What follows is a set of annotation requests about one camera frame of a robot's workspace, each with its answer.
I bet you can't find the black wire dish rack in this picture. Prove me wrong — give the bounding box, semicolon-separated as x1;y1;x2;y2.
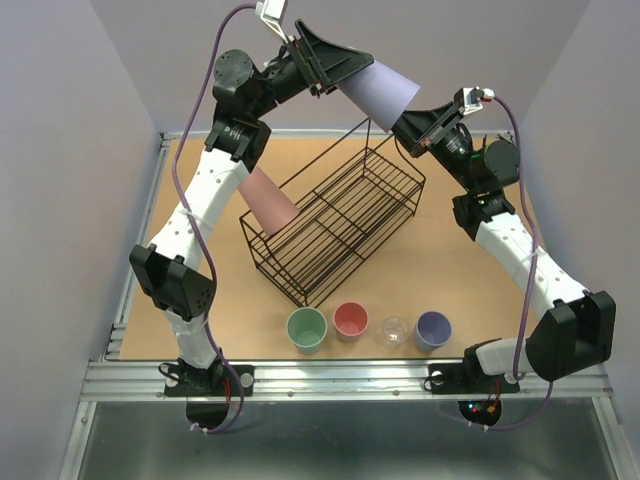
239;119;426;307

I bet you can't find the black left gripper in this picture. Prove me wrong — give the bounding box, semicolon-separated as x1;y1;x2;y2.
249;19;374;119

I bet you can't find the pink plastic cup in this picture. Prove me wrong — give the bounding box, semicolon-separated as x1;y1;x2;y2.
239;166;299;236

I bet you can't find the clear plastic cup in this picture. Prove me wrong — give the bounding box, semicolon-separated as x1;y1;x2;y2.
381;316;411;348

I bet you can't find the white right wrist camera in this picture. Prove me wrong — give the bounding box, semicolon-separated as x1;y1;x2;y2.
453;87;496;117

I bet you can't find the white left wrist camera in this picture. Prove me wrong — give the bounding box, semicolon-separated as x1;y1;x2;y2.
255;0;293;44

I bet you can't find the red plastic cup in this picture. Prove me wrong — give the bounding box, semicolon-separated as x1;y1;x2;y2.
333;302;369;343

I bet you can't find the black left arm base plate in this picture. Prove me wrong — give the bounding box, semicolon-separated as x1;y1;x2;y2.
158;359;255;398

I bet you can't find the aluminium table frame rail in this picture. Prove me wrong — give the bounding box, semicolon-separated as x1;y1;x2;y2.
63;137;639;479

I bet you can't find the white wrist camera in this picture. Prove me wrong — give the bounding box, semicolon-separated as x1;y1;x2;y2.
255;0;293;44
453;87;496;117

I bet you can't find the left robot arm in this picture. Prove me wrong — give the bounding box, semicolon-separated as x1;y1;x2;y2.
129;20;374;394

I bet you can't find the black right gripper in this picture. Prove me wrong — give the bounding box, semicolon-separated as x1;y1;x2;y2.
382;101;479;193

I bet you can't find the light purple plastic cup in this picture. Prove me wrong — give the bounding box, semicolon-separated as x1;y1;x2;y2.
338;61;421;132

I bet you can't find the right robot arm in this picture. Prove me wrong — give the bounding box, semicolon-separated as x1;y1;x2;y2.
391;102;616;390

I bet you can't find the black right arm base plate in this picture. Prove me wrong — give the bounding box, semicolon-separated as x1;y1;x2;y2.
422;362;520;395

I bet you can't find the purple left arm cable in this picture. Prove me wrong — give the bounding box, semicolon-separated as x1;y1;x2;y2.
172;3;261;435

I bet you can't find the dark purple plastic cup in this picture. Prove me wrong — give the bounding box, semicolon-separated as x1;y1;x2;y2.
413;311;453;352

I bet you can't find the green plastic cup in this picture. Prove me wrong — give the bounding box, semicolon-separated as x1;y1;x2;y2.
286;307;328;355

